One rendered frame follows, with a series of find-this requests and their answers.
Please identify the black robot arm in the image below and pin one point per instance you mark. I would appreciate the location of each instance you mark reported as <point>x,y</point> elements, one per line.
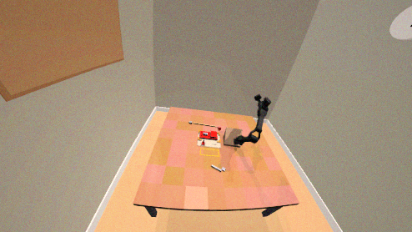
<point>261,114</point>

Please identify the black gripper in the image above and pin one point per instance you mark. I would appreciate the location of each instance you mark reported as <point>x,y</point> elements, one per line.
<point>257,98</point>

